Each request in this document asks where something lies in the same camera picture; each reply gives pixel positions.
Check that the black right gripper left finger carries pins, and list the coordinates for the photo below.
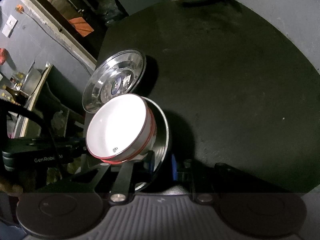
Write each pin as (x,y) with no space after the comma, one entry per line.
(130,173)

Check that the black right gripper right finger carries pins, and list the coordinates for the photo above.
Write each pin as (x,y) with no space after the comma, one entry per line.
(193,176)

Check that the steel bowl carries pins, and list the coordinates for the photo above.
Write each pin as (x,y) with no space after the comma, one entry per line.
(162,138)

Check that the white bowl red rim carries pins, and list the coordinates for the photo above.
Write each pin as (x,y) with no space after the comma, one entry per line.
(121,124)
(138,153)

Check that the steel plate with sticker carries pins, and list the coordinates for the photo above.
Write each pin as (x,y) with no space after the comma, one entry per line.
(119,74)

